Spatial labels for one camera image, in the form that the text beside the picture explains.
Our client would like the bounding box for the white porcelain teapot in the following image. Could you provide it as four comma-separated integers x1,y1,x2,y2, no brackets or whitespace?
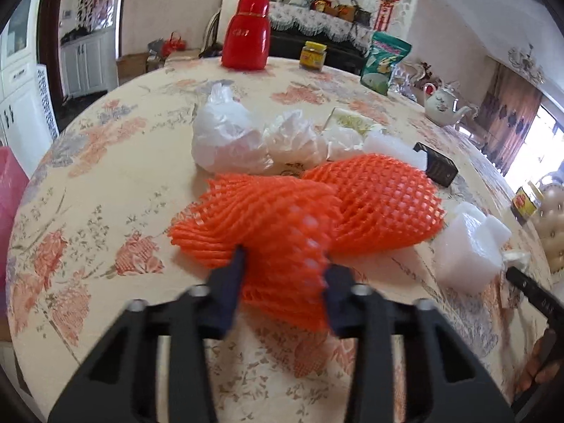
423,83,472,126

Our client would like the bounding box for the black cardboard box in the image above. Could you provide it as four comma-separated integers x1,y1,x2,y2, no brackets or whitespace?
413,142,459,187

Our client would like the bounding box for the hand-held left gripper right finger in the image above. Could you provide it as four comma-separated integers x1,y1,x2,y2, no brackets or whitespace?
324,264,516,423

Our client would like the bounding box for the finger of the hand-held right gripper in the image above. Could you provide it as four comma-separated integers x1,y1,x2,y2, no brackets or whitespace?
506,266,564,320

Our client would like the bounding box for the brown wooden door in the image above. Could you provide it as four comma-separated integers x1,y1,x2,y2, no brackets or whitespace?
37,0,68,98

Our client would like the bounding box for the person's right hand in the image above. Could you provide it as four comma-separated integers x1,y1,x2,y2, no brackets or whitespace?
515,335,558,399

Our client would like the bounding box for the red knot wall ornament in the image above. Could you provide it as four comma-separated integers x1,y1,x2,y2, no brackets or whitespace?
374,0,404,32

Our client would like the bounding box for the beige tufted chair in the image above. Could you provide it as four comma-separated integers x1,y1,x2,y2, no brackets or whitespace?
534,175,564,276

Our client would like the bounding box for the chandelier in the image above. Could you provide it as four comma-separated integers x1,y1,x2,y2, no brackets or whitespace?
507,44,547,85

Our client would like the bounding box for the black sideboard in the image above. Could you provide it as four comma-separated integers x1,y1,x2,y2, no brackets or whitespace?
269,30,367,75

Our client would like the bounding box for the white low cabinet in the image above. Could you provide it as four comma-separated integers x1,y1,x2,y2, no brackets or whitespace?
59,31,119,98

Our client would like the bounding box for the white plastic bag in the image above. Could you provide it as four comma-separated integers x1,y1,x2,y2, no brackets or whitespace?
191,81,274,174

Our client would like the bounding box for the brown handbag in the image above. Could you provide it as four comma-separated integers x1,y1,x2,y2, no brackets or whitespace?
350,0,373,26

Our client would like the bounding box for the white foam piece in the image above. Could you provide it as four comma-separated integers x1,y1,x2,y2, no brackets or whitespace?
362,130,429,170
434,203,512,294

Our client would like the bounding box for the brown patterned curtain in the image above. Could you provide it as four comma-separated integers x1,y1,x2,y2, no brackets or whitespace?
478,62,544,177

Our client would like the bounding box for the red thermos jug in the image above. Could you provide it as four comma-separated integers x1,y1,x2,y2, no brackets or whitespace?
221,0,271,70

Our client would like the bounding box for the green snack bag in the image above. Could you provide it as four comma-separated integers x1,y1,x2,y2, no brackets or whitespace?
360,32,412,97

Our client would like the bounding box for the orange foam fruit net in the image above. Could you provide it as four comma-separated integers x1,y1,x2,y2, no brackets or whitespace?
304,153,443,258
168,174,342,333

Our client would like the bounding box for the red basket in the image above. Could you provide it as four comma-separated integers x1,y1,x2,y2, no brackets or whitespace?
161,32,188,56

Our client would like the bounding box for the floral tissue packet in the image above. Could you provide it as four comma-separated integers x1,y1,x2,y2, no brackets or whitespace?
324,106,388,161

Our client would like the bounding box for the white lace cloth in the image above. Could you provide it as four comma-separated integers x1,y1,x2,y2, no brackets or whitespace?
269,2,375,50

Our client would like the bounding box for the crumpled white tissue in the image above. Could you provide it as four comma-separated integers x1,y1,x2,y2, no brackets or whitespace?
263,110,329,172

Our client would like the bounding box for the white lattice panel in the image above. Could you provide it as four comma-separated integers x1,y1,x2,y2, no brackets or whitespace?
36,65,61,142

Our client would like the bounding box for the yellow lidded jar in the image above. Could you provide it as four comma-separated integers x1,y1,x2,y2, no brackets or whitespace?
300,41,327,71

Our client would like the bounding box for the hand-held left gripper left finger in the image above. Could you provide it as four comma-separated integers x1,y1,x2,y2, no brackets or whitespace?
48,247,247,423

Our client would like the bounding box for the ornate white sofa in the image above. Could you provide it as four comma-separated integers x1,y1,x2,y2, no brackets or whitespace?
397,61,479,121

